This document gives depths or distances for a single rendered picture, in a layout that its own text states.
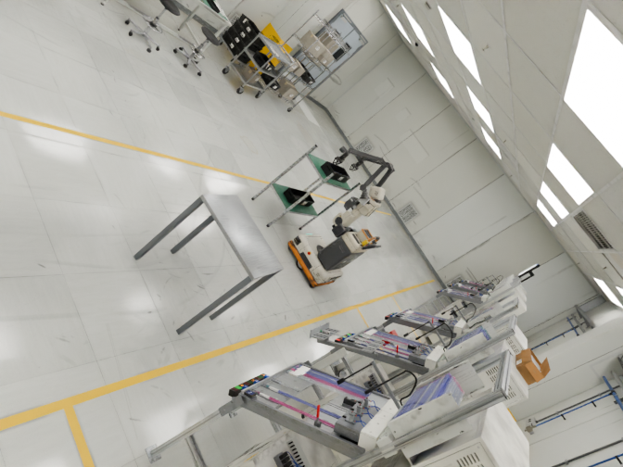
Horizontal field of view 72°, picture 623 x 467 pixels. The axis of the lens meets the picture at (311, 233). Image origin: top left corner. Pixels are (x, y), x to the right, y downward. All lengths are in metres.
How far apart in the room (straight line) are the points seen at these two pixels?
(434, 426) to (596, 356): 4.81
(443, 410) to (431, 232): 10.53
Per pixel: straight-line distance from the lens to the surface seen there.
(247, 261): 2.99
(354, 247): 5.15
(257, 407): 2.40
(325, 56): 9.56
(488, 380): 3.48
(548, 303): 12.23
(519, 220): 12.17
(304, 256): 5.37
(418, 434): 2.06
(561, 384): 6.74
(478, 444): 2.05
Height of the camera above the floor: 2.28
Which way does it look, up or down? 21 degrees down
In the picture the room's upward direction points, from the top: 53 degrees clockwise
